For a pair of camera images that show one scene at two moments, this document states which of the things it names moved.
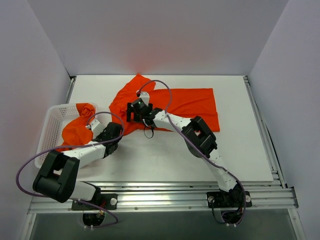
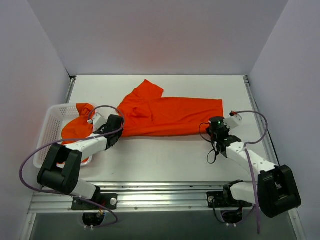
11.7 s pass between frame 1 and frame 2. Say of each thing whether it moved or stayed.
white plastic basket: stayed
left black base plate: stayed
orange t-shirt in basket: stayed
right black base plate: stayed
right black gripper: moved
